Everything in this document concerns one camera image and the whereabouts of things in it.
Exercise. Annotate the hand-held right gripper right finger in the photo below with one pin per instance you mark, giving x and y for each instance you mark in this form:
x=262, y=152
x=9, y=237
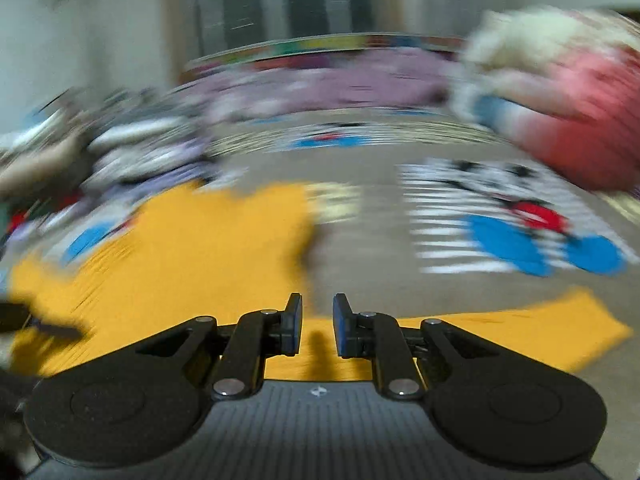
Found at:
x=341, y=325

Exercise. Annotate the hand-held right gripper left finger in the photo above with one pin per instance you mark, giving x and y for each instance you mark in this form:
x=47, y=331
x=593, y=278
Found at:
x=296, y=325

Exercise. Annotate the yellow knit sweater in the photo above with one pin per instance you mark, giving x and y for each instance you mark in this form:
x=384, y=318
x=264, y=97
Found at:
x=200, y=260

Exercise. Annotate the clothes stack with beige sweater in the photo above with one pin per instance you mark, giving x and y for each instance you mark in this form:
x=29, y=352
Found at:
x=35, y=170

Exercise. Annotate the clothes stack with grey towel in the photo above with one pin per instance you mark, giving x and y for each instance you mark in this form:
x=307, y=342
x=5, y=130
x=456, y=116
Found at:
x=150, y=160

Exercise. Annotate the cartoon mouse printed blanket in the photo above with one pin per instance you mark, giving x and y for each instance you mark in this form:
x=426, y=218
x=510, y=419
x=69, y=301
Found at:
x=370, y=170

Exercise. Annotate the white blanket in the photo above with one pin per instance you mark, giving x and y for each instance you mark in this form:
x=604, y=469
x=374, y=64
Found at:
x=470, y=90

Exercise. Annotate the colourful alphabet headboard panel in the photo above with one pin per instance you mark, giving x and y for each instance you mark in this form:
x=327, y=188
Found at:
x=325, y=45

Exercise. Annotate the red and blue quilt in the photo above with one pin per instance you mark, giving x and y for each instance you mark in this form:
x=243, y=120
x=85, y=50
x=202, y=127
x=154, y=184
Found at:
x=575, y=150

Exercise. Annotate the wooden framed window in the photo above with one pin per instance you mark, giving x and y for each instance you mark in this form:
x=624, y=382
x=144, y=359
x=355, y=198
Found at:
x=300, y=5

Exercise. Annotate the cream ruffled quilt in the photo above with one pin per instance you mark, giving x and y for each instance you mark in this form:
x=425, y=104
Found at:
x=540, y=35

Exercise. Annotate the pink quilt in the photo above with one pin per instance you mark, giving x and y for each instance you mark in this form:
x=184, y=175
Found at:
x=595, y=80

